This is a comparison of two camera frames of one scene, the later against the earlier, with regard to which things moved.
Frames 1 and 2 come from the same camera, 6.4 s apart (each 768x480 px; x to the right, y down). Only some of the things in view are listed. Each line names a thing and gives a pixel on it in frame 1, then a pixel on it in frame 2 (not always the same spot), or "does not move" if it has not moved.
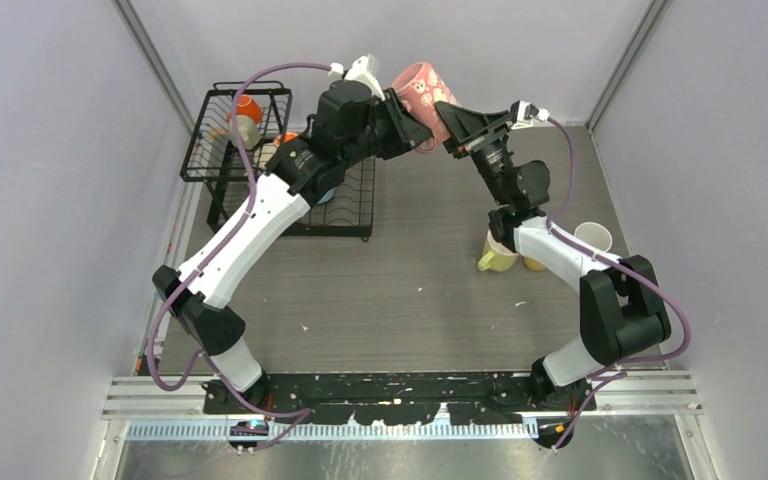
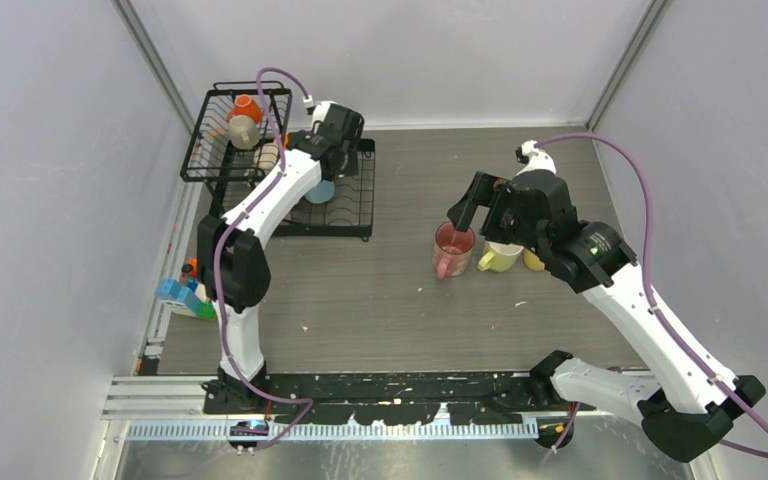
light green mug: (496, 257) does not move
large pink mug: (419, 87) → (451, 250)
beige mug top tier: (249, 133) does not move
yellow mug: (533, 264) does not move
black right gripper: (463, 125) → (481, 192)
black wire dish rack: (235, 130) does not move
